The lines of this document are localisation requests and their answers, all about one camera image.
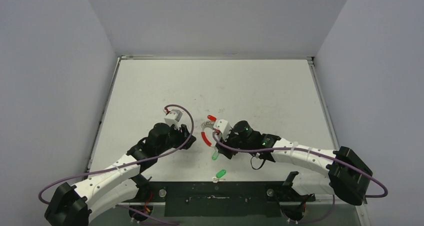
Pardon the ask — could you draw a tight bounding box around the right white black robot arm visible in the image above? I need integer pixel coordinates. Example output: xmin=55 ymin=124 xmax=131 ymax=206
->
xmin=212 ymin=119 xmax=373 ymax=206

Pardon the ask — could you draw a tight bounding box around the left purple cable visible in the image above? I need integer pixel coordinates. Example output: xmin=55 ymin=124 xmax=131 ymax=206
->
xmin=38 ymin=104 xmax=195 ymax=226

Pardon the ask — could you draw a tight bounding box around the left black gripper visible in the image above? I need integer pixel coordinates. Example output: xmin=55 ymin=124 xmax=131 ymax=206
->
xmin=157 ymin=122 xmax=196 ymax=155

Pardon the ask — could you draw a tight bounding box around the silver keyring with red grip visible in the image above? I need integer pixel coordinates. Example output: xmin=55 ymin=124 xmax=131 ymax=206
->
xmin=200 ymin=117 xmax=215 ymax=148

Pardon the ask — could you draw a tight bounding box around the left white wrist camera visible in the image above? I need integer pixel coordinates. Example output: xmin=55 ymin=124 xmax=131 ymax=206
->
xmin=164 ymin=108 xmax=183 ymax=130

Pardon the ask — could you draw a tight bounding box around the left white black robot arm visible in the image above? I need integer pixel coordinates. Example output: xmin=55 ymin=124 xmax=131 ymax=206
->
xmin=44 ymin=122 xmax=196 ymax=226

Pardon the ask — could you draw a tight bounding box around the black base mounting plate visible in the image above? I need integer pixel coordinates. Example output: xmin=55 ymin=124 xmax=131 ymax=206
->
xmin=128 ymin=181 xmax=316 ymax=218

